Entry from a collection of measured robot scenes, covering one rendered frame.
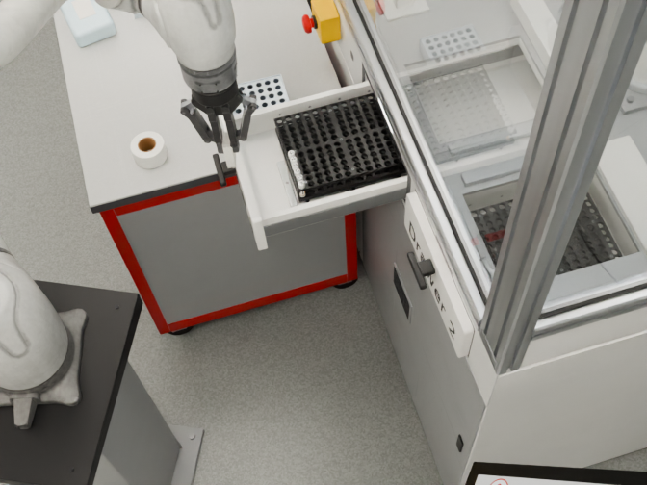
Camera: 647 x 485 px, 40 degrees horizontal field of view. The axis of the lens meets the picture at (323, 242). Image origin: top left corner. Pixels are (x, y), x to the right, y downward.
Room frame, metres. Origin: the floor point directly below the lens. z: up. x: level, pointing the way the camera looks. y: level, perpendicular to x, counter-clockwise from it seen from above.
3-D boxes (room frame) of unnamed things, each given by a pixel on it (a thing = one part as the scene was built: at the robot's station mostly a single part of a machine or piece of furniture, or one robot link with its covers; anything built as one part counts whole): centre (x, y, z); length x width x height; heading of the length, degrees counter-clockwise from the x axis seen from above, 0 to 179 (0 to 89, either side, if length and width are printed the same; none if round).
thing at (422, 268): (0.72, -0.17, 0.91); 0.07 x 0.04 x 0.01; 12
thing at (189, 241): (1.37, 0.25, 0.38); 0.62 x 0.58 x 0.76; 12
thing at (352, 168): (1.02, -0.05, 0.87); 0.22 x 0.18 x 0.06; 102
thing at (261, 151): (1.02, -0.06, 0.86); 0.40 x 0.26 x 0.06; 102
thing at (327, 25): (1.35, -0.04, 0.88); 0.07 x 0.05 x 0.07; 12
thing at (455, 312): (0.72, -0.19, 0.87); 0.29 x 0.02 x 0.11; 12
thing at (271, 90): (1.23, 0.11, 0.78); 0.12 x 0.08 x 0.04; 100
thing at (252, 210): (0.97, 0.14, 0.87); 0.29 x 0.02 x 0.11; 12
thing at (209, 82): (0.94, 0.15, 1.23); 0.09 x 0.09 x 0.06
